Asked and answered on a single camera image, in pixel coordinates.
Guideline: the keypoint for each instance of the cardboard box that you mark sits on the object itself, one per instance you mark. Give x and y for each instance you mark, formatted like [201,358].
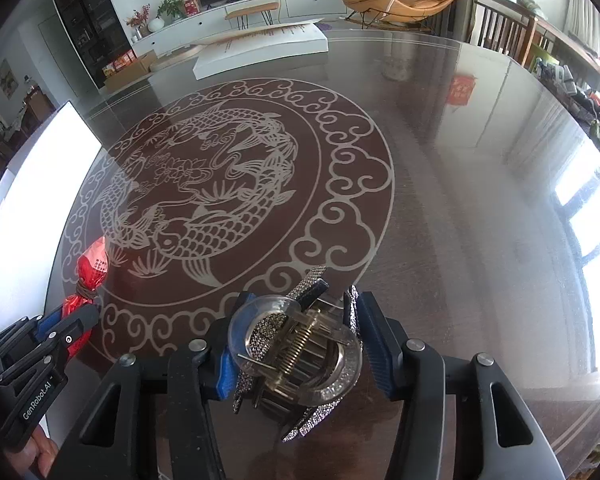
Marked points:
[127,67]

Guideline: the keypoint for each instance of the red plastic packet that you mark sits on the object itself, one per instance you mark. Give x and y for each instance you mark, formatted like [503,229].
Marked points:
[92,265]

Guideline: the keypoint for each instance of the person's left hand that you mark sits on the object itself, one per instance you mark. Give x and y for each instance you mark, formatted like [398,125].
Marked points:
[45,452]

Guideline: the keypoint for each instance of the leafy green houseplant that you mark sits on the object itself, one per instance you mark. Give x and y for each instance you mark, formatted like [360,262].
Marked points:
[172,7]

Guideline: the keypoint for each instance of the framed wall picture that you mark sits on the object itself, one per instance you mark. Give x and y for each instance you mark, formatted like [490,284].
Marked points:
[5,77]

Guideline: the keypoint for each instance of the row of cluttered small things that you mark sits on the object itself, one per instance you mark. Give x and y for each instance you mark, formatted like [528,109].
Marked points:
[570,80]

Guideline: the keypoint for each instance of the white glossy panel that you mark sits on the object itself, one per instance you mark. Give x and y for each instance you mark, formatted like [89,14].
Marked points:
[30,200]

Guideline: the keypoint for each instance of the cream curtain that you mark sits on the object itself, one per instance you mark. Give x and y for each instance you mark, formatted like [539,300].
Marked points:
[585,15]

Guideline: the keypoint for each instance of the red flower branch in vase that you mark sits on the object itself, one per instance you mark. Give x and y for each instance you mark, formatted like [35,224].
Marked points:
[139,20]

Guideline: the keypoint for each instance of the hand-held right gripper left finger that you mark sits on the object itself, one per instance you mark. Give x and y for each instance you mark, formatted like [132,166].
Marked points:
[225,370]

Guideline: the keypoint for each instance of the red box on cabinet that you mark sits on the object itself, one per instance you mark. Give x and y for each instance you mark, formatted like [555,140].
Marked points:
[191,5]

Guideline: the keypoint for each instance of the orange lounge chair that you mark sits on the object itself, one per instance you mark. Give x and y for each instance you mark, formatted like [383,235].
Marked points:
[405,2]

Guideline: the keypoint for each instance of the white flat board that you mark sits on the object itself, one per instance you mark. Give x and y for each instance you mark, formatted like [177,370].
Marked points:
[260,47]

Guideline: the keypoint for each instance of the wooden bench with metal legs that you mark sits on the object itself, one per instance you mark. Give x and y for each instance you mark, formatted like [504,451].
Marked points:
[252,7]

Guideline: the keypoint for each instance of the brown twine loop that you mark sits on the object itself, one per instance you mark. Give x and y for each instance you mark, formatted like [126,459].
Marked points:
[86,290]

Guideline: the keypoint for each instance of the dark display cabinet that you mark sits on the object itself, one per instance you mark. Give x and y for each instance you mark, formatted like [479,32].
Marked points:
[87,20]

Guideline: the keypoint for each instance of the wooden side cabinet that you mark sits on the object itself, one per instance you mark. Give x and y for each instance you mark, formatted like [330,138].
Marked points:
[35,105]

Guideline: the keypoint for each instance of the glitter bow hair claw clip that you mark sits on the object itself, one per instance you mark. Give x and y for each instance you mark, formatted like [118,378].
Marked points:
[280,355]

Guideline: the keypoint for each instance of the white round vase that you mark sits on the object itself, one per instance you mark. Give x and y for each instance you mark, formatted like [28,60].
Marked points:
[156,25]

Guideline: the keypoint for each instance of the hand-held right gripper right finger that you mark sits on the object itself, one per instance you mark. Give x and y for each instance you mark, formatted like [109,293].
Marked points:
[377,355]

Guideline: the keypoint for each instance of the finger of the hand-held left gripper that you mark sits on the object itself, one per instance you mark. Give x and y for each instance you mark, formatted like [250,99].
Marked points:
[77,332]
[50,324]

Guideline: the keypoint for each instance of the white TV cabinet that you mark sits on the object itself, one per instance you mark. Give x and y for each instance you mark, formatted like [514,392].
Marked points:
[310,0]

